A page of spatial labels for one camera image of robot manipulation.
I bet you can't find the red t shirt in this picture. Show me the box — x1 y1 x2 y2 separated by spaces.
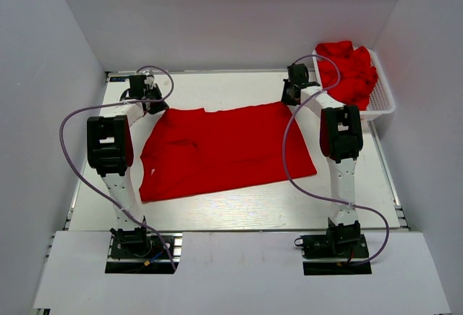
139 102 317 203

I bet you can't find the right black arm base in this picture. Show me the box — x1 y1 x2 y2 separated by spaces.
294 221 372 276

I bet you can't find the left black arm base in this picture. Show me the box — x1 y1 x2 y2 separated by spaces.
105 227 182 274

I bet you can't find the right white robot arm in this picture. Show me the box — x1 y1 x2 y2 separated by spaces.
281 63 363 226

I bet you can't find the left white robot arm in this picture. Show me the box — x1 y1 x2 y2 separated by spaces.
87 66 169 230

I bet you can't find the pile of red shirts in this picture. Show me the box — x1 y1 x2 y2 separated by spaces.
315 41 378 111

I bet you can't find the blue label sticker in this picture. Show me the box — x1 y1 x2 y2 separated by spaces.
109 76 129 83

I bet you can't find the white plastic basket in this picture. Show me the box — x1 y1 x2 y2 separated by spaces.
313 49 395 121

